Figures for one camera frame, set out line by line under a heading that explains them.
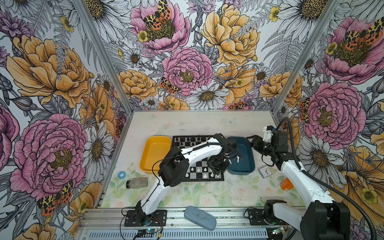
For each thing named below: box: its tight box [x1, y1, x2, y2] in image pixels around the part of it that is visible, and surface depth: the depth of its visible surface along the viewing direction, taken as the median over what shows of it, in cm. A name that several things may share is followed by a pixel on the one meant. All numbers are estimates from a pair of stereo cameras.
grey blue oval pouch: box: [184, 206, 217, 231], surface depth 74 cm
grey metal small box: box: [126, 177, 148, 189], surface depth 83 cm
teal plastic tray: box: [226, 136, 256, 175], surface depth 94 cm
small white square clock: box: [258, 166, 273, 179], surface depth 89 cm
